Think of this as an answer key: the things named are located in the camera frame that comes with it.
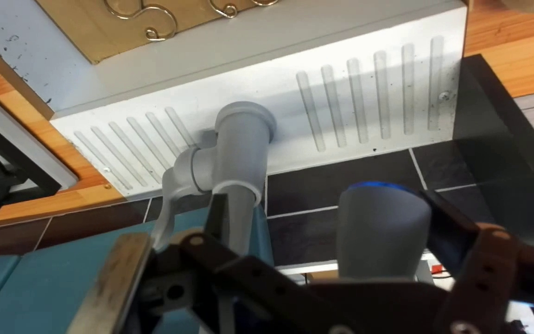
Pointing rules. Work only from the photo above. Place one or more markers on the grey toy faucet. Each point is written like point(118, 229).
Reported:
point(235, 166)

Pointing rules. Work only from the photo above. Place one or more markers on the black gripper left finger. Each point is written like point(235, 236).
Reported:
point(107, 307)

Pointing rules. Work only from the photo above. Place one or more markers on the teal toy shelf box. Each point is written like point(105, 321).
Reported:
point(40, 292)

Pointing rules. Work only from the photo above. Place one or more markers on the grey toy stove top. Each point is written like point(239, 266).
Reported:
point(27, 169)

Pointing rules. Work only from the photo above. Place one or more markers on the white toy sink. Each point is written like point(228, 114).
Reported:
point(343, 78)

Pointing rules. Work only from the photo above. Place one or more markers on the wooden toy kitchen counter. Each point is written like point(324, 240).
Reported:
point(502, 36)

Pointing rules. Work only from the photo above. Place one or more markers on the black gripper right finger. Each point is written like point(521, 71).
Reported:
point(496, 145)

